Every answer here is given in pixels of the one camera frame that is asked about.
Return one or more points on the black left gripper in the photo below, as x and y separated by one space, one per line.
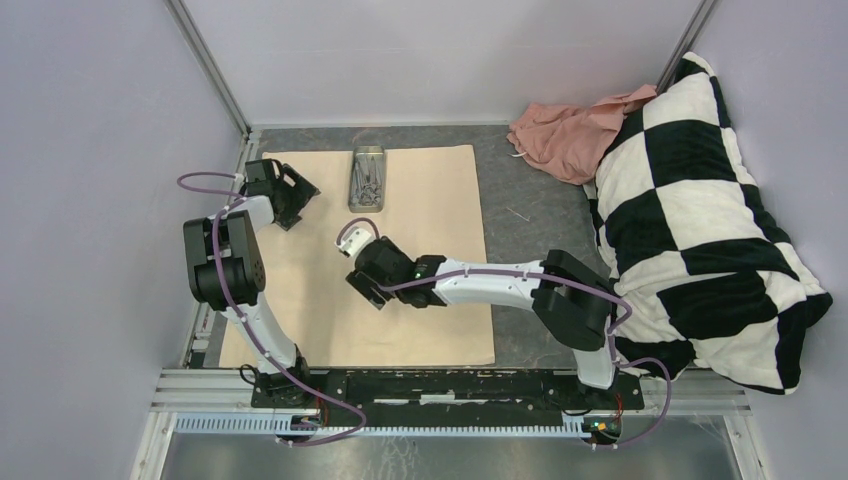
301 193

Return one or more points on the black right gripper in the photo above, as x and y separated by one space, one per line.
368 290

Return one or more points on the beige cloth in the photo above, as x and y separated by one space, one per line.
344 286

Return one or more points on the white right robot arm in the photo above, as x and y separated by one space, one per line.
574 304

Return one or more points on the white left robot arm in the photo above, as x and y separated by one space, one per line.
226 271

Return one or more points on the metal surgical instrument tray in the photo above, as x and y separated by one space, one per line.
367 180

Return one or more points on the pink crumpled cloth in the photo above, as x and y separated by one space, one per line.
567 141

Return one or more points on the black white checkered pillow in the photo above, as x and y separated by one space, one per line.
707 276

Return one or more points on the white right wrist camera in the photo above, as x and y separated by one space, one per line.
354 241

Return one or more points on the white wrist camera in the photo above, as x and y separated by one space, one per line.
239 184
354 241

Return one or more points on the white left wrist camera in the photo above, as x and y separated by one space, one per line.
239 184

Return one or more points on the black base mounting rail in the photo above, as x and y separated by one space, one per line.
447 398

